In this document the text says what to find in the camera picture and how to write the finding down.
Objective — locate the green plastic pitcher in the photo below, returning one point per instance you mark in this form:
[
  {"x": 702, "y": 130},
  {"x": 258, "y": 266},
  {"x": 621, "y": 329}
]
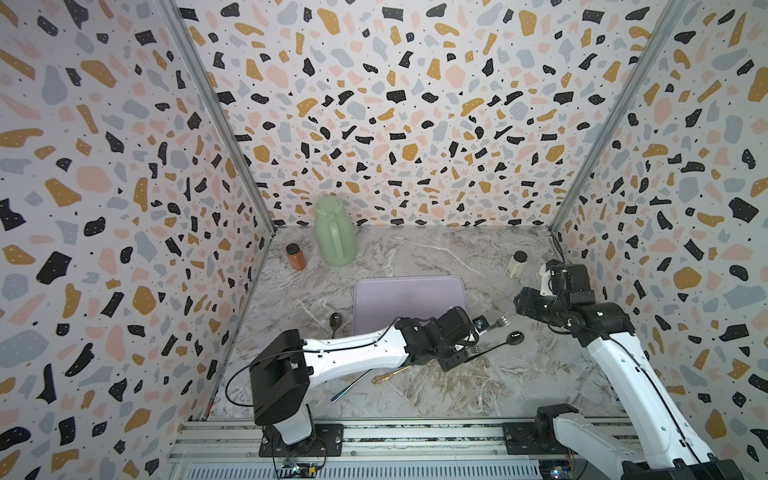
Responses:
[{"x": 334, "y": 231}]

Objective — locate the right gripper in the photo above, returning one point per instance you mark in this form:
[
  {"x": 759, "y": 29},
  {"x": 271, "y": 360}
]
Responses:
[{"x": 526, "y": 301}]

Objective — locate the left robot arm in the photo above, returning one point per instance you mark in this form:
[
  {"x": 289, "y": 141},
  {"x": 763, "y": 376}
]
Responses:
[{"x": 282, "y": 374}]

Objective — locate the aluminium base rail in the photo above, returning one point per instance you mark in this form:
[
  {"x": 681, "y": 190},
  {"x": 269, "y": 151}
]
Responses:
[{"x": 399, "y": 449}]

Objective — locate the lilac plastic tray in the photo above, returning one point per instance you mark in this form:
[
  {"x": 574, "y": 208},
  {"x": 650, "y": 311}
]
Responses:
[{"x": 378, "y": 301}]

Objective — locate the ornate gold fork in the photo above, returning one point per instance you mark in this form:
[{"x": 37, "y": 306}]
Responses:
[{"x": 380, "y": 379}]

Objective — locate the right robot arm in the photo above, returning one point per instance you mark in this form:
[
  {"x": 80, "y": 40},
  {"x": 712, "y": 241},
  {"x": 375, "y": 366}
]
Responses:
[{"x": 671, "y": 448}]

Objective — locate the dark black spoon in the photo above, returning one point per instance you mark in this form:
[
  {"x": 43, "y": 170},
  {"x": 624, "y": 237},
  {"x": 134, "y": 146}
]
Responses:
[{"x": 513, "y": 339}]

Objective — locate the iridescent rainbow spoon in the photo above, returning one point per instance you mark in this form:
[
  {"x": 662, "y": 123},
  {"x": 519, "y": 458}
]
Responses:
[{"x": 349, "y": 387}]

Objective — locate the green handled silver fork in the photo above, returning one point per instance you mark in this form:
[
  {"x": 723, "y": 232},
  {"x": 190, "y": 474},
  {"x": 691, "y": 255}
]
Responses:
[{"x": 495, "y": 323}]

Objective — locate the cream bottle black cap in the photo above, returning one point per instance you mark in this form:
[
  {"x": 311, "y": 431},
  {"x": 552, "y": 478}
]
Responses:
[{"x": 516, "y": 264}]

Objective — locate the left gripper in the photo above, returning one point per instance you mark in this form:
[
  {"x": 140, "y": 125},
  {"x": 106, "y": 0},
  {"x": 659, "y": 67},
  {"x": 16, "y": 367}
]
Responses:
[{"x": 458, "y": 360}]

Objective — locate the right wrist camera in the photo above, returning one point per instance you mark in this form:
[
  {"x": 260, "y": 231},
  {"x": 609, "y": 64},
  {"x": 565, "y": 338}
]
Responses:
[{"x": 569, "y": 282}]

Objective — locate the silver grey spoon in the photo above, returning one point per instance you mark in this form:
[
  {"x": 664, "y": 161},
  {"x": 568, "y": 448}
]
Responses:
[{"x": 336, "y": 322}]

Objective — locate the orange bottle black cap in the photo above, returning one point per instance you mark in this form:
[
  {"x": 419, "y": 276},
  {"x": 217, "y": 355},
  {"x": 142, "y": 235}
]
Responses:
[{"x": 296, "y": 257}]

